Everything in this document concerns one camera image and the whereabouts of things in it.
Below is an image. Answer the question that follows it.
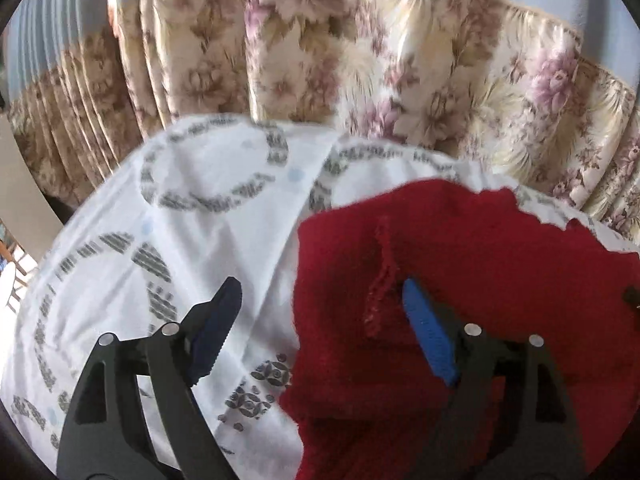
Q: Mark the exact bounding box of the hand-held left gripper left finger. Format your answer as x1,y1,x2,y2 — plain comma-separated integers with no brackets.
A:
56,276,243,480

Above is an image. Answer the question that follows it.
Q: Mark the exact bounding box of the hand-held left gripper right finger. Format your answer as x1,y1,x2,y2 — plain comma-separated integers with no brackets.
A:
402,278,588,480

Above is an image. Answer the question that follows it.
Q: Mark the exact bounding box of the red knit sweater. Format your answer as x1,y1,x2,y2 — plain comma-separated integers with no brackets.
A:
279,178,640,480

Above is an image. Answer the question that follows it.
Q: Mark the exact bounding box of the printed bed sheet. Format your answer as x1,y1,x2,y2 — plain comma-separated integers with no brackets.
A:
0,112,640,480

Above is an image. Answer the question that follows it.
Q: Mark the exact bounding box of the wooden chair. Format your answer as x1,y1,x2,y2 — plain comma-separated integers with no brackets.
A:
0,239,42,311

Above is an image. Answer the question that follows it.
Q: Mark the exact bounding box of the beige board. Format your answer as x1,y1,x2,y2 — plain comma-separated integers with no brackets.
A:
0,115,67,267

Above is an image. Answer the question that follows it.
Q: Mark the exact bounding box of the blue floral curtain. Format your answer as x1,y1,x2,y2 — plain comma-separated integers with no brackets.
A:
0,0,640,241

